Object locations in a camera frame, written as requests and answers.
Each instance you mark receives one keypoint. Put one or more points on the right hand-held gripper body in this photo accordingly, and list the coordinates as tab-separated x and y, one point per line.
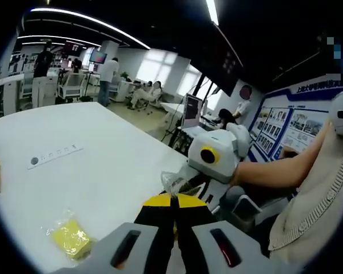
223	145

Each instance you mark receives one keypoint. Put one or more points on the wall poster board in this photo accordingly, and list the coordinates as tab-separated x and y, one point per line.
274	125

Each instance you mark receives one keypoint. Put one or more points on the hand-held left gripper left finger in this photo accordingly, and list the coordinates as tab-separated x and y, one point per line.
114	251

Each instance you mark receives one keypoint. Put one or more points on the grey chair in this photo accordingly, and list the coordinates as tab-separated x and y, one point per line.
245	208

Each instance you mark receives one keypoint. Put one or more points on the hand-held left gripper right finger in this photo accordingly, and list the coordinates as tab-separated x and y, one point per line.
217	251

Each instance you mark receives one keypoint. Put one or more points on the colourful monitor screen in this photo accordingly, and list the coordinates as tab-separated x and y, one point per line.
98	57

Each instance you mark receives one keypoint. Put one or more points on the dark screen with red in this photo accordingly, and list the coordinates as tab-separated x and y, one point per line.
74	49

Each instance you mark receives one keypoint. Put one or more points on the white folding table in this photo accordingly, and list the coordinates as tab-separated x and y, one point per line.
173	107

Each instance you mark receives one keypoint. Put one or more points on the straight ceiling light strip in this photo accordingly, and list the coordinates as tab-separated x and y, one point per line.
212	11

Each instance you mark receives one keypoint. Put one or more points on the white worn device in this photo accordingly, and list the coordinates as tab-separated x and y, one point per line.
340	102

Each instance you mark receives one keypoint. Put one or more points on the white power strip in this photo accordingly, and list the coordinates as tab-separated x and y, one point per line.
57	155

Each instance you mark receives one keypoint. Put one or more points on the black tripod stand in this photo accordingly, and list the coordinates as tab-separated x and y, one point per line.
177	140

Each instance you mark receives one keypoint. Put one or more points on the large black wall screen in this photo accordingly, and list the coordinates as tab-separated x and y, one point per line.
228	74

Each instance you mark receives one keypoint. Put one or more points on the white device with dark screen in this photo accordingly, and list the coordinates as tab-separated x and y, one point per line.
191	108

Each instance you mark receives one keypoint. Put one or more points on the curved ceiling light strip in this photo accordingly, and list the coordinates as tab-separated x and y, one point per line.
97	21

